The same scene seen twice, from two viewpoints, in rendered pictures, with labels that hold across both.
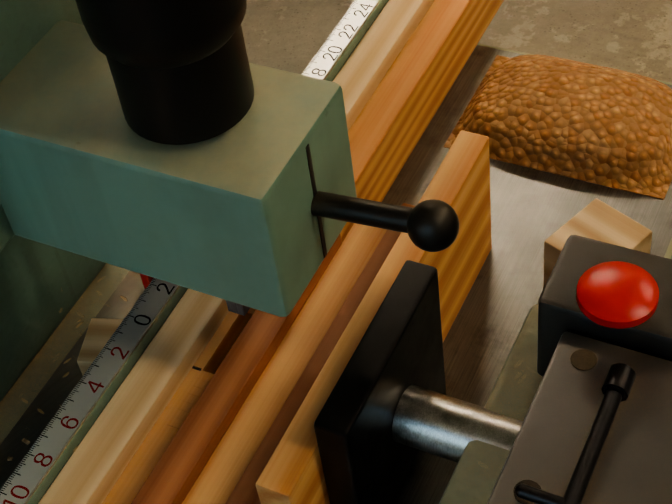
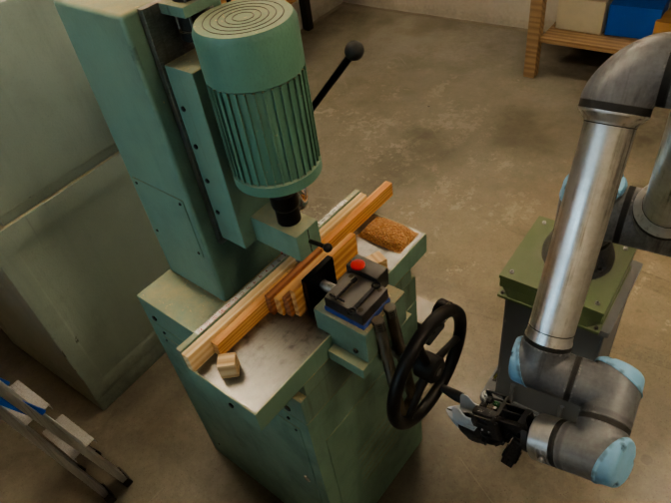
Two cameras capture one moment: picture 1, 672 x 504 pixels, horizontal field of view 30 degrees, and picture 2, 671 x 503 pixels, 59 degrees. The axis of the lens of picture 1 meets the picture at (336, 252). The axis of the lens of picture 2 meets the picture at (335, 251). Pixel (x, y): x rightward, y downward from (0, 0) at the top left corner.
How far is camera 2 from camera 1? 0.77 m
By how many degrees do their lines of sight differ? 10
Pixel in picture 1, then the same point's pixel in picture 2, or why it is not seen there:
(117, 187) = (274, 233)
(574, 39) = (477, 210)
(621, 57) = (492, 218)
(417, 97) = (351, 224)
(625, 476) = (348, 294)
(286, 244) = (302, 247)
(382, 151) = (339, 235)
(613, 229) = (378, 256)
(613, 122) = (391, 235)
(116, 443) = (268, 281)
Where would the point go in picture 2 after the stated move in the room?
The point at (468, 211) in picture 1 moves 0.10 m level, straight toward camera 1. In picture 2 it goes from (348, 249) to (336, 280)
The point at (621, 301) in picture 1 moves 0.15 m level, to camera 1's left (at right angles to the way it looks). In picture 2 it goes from (356, 265) to (285, 265)
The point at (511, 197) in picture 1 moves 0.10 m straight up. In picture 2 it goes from (366, 249) to (363, 217)
